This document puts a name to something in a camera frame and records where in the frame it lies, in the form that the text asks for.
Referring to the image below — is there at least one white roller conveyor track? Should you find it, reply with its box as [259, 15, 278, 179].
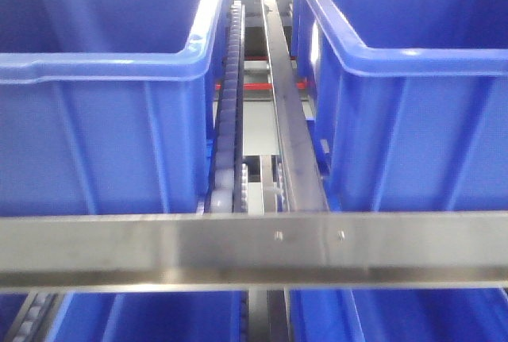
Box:
[206, 0, 245, 213]

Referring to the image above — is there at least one blue bin front middle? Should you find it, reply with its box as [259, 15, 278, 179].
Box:
[1, 0, 229, 216]

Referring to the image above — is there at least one blue bin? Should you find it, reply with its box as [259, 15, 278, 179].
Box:
[1, 0, 229, 216]
[290, 289, 507, 341]
[291, 0, 507, 211]
[46, 291, 246, 341]

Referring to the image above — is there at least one blue bin front right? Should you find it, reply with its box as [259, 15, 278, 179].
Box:
[291, 0, 507, 211]

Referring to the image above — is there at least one right steel flow rack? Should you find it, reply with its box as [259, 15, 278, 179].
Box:
[1, 211, 507, 291]

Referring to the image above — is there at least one lower blue bin left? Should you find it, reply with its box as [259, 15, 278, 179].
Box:
[46, 291, 246, 341]

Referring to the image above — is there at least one lower blue bin right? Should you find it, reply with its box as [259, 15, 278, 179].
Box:
[290, 289, 507, 341]

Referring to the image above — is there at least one steel divider rail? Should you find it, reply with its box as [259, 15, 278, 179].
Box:
[260, 0, 329, 212]

